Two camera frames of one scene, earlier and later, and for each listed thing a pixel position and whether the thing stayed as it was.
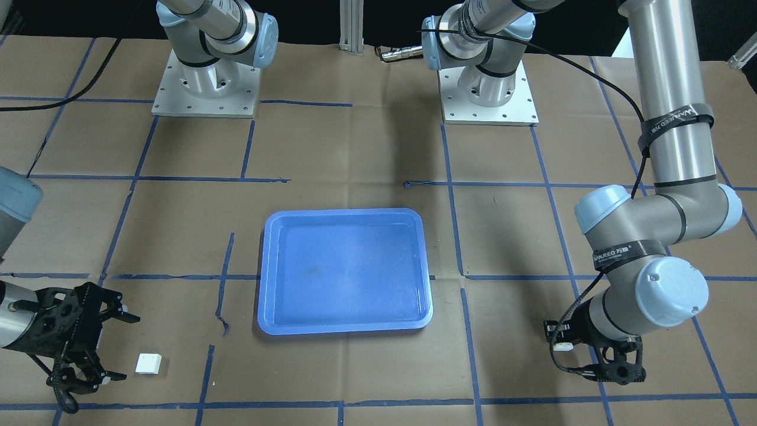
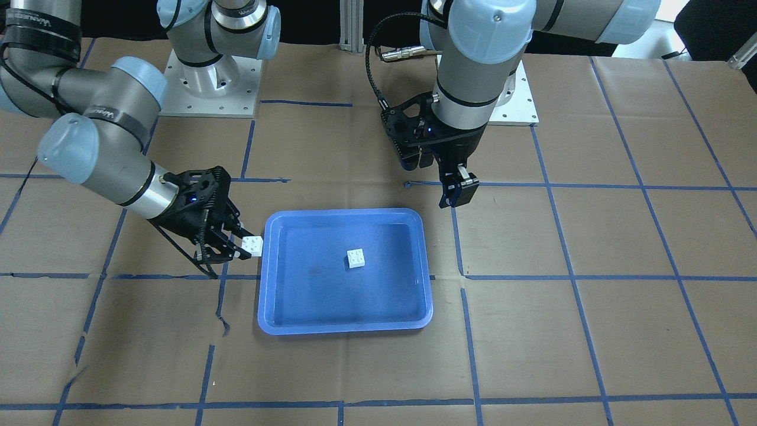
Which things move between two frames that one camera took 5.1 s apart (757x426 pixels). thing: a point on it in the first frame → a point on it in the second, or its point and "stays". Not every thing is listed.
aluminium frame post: (351, 26) stays
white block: (148, 363) → (254, 245)
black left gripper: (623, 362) → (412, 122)
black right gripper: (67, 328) → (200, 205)
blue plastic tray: (338, 270) stays
